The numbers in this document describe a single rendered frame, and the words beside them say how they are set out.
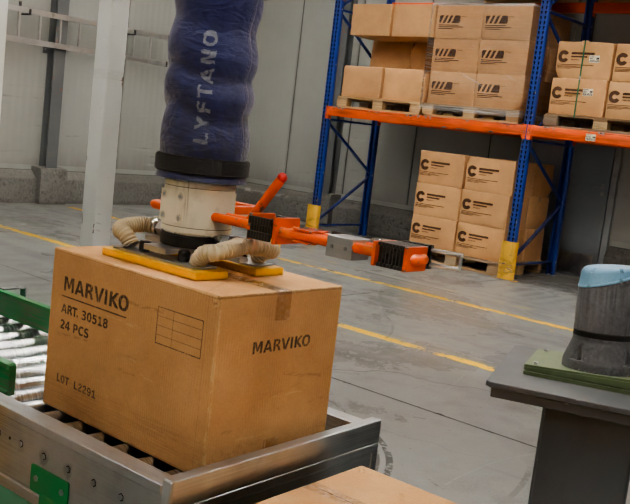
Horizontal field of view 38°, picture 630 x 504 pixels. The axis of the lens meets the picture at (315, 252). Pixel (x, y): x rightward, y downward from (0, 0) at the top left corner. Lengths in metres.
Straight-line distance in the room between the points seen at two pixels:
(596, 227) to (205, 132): 8.83
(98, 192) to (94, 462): 3.24
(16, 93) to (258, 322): 9.98
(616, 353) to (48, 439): 1.39
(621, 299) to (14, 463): 1.52
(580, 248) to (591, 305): 8.36
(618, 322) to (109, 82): 3.38
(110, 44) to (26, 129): 6.88
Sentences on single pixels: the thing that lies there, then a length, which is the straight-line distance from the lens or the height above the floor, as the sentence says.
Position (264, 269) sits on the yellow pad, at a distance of 2.17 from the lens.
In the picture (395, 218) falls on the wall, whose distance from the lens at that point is 11.95.
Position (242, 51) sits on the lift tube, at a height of 1.46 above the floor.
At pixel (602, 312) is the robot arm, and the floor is 0.94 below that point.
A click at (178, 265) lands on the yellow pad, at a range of 2.08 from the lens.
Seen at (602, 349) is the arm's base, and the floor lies 0.85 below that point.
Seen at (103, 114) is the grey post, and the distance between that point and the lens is 5.09.
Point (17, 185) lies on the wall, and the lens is 11.75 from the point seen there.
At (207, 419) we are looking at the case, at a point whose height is 0.69.
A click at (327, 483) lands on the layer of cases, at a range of 2.07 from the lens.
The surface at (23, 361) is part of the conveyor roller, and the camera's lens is 2.82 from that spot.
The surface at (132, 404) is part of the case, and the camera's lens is 2.14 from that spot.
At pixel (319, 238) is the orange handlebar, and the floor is 1.08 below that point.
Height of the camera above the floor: 1.31
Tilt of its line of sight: 8 degrees down
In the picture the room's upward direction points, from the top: 7 degrees clockwise
